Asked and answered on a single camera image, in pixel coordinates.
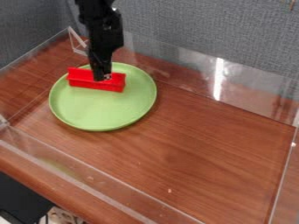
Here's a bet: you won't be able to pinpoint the clear acrylic enclosure walls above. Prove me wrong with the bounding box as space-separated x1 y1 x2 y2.
0 29 299 224

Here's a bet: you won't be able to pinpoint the red rectangular block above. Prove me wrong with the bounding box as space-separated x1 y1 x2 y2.
66 67 126 93

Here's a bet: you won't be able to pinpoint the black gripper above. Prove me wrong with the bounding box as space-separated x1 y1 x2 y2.
74 0 124 81

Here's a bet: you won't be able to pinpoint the white power strip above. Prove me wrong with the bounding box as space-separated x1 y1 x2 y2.
47 206 86 224

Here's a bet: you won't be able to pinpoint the green round plate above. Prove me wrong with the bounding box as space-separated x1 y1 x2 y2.
47 62 157 131

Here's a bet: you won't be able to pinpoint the clear acrylic corner bracket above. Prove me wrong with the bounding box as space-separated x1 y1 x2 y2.
67 26 88 56

